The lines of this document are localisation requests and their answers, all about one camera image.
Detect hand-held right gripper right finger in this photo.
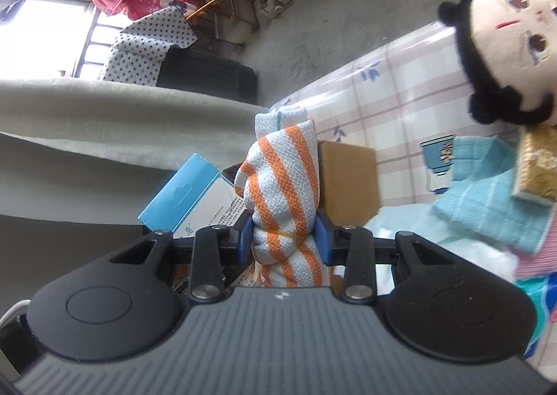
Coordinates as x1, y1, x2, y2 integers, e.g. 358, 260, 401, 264
313, 209, 441, 304

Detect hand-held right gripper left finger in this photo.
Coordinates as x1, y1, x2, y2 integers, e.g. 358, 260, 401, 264
109, 211, 256, 304

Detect brown cardboard box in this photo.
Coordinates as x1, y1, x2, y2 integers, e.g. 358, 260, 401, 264
174, 139, 380, 291

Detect orange striped towel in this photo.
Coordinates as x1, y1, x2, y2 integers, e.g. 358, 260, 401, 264
234, 103, 337, 289

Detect light blue bandage box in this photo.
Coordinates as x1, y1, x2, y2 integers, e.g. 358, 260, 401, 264
138, 153, 250, 240

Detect teal checked towel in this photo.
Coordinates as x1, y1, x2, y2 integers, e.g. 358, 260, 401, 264
432, 133, 556, 255

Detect gold tissue pack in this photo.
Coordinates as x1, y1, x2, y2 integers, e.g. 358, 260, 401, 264
512, 126, 557, 207

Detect white and teal plastic bag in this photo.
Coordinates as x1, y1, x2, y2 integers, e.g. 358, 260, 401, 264
364, 202, 519, 296

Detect dark ribbed cloth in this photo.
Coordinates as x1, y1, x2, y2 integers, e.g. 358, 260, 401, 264
156, 44, 258, 102

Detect white felt cloth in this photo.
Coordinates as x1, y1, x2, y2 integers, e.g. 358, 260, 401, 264
0, 77, 271, 228

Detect polka dot cloth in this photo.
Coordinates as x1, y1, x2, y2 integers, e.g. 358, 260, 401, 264
100, 7, 197, 85

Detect pink checked cloth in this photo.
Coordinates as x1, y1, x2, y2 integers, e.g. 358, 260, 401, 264
515, 211, 557, 279

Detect black-haired plush doll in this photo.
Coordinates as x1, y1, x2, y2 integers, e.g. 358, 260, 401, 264
437, 0, 557, 129

